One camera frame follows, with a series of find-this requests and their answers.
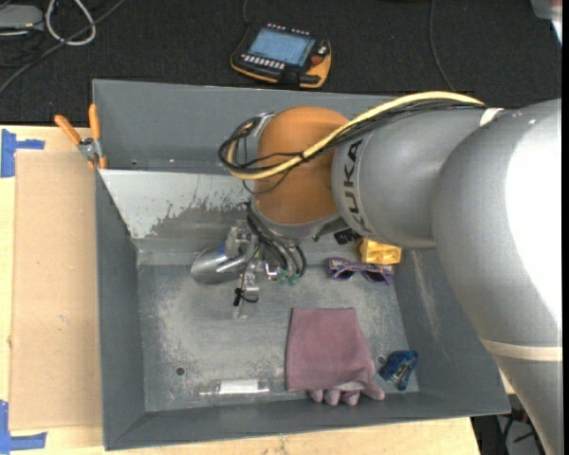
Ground purple sunglasses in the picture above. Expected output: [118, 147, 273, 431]
[323, 256, 395, 286]

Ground brown cardboard board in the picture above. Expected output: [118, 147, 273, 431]
[8, 149, 103, 433]

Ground silver metal scoop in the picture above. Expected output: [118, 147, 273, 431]
[190, 243, 248, 287]

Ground grey metal bin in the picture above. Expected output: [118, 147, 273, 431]
[90, 78, 512, 451]

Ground blue plastic clip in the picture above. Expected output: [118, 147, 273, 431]
[376, 349, 420, 392]

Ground yellow box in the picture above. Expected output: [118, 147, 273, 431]
[358, 237, 403, 265]

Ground pink glove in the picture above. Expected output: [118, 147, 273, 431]
[284, 306, 386, 408]

